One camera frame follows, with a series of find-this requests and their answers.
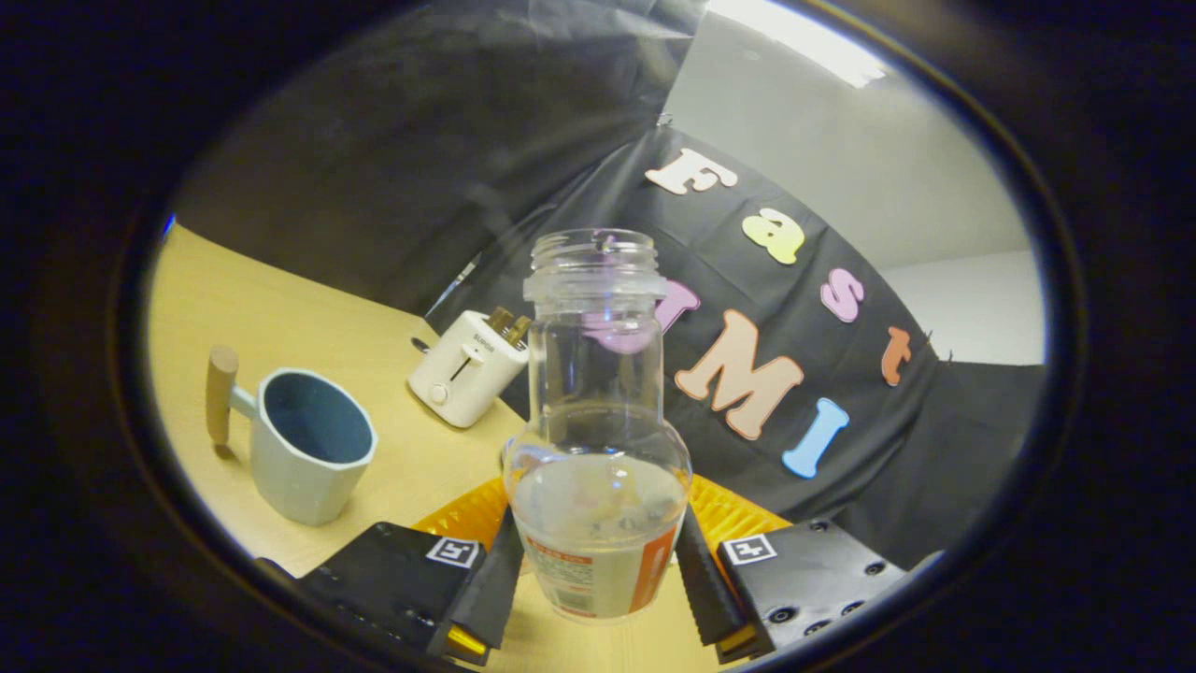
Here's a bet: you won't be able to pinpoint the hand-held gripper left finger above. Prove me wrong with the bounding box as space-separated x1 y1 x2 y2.
257 477 526 666

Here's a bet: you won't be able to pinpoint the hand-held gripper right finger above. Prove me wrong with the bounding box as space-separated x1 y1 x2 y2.
675 475 907 665

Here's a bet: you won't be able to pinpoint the clear juice bottle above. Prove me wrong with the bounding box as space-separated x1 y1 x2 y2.
503 228 693 624

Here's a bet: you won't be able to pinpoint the pale green cup wooden handle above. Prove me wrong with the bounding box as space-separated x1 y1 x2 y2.
206 345 378 526

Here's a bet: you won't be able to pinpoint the white toaster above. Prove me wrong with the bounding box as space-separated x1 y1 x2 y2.
407 309 532 429

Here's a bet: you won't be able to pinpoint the brown toast slices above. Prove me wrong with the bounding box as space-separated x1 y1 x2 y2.
488 307 534 349

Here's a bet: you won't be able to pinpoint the white flat utensil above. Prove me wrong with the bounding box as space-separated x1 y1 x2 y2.
425 260 482 321

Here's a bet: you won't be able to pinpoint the wooden table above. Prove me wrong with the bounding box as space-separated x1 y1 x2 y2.
148 224 720 673

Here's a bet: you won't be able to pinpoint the black backdrop cloth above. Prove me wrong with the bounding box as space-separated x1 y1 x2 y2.
173 0 1047 571

